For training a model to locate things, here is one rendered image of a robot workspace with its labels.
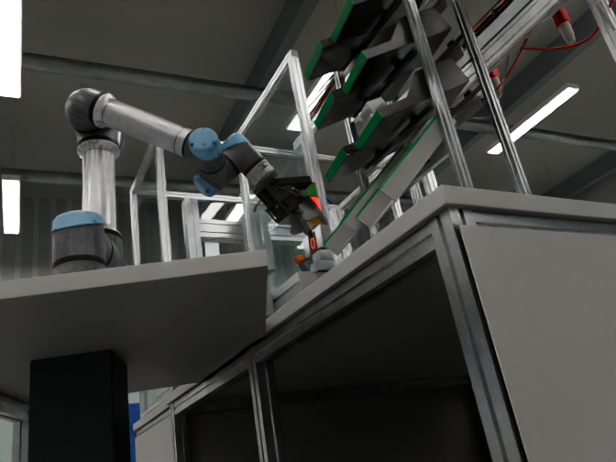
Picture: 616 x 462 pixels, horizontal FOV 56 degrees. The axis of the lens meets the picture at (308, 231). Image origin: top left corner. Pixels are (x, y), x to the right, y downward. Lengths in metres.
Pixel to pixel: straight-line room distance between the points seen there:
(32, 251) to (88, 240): 8.75
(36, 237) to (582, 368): 9.74
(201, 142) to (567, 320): 0.94
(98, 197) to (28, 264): 8.44
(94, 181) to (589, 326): 1.25
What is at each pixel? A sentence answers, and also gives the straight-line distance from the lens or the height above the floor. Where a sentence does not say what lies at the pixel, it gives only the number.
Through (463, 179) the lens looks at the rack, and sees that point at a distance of 1.21.
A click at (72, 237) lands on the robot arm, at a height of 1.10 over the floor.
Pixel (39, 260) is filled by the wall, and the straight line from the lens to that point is 10.07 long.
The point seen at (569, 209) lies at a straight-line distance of 1.00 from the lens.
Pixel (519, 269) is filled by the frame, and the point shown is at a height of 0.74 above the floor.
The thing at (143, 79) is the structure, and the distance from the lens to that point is 6.95.
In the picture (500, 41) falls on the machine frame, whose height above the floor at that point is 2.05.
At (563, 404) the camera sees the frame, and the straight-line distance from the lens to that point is 0.82.
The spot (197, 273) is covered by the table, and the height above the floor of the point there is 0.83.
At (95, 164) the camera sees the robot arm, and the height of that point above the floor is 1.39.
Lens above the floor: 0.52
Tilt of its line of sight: 23 degrees up
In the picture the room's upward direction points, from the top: 10 degrees counter-clockwise
